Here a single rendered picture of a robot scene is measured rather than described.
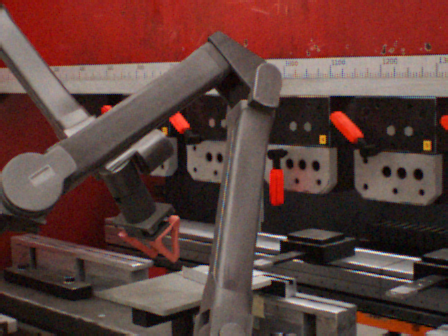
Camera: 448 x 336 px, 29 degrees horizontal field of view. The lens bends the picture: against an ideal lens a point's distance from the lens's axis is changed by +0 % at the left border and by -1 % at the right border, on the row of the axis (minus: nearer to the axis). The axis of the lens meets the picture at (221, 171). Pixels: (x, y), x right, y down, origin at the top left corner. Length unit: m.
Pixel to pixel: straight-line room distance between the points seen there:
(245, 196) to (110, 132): 0.21
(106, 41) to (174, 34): 0.22
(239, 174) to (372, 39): 0.33
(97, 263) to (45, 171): 0.91
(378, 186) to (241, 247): 0.30
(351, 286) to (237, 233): 0.66
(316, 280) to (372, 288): 0.15
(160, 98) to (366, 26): 0.37
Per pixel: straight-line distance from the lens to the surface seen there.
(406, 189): 1.35
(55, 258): 2.12
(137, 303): 1.47
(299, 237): 1.81
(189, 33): 1.66
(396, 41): 1.35
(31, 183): 1.08
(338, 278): 1.82
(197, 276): 1.59
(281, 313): 1.58
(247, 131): 1.23
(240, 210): 1.19
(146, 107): 1.19
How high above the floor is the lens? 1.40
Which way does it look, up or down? 7 degrees down
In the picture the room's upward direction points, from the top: 2 degrees counter-clockwise
